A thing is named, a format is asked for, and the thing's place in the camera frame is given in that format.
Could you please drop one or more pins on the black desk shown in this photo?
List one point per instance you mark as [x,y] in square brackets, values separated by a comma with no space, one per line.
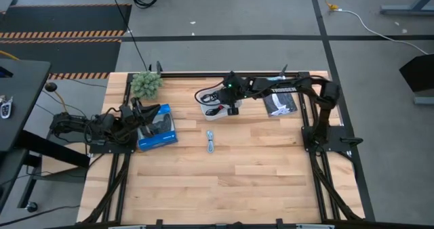
[20,100]

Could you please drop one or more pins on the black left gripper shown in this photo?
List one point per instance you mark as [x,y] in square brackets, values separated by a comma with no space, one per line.
[130,117]

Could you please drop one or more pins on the grey desk leg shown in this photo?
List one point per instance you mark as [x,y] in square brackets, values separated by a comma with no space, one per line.
[407,9]

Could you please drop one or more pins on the black aluminium table frame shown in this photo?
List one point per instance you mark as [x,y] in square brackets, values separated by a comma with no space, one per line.
[190,75]

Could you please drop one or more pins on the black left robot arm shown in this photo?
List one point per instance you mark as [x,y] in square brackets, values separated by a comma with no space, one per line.
[101,124]

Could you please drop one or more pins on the dark blue product package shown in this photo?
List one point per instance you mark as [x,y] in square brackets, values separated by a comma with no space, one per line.
[281,105]

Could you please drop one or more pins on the black caster wheel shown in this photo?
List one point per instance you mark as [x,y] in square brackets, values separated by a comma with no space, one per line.
[32,207]

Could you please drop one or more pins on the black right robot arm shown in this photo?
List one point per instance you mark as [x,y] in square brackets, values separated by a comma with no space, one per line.
[288,86]

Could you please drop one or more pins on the black hazard striped mat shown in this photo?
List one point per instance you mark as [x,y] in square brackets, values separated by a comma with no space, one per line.
[61,19]

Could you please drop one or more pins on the green artificial potted plant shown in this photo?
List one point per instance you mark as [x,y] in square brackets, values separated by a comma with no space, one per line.
[146,85]

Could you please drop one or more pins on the black angular cabinet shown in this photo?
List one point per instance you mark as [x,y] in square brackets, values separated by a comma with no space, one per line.
[418,73]

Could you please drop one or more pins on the white light bar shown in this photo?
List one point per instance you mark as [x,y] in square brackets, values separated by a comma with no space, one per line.
[315,226]
[127,227]

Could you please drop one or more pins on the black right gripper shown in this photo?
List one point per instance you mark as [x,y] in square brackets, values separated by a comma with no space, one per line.
[230,97]

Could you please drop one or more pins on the black frame bracket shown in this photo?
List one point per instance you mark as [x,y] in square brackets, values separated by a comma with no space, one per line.
[158,67]
[283,69]

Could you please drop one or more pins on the white plastic bin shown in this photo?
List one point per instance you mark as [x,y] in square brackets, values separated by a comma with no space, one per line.
[213,117]

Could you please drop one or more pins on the blue game controller box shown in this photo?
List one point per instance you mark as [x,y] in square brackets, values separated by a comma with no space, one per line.
[159,141]

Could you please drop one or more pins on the round black base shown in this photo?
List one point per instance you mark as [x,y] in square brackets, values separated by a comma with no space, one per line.
[51,86]

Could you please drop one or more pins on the white key fob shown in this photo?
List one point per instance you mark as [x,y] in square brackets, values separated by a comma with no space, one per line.
[6,108]

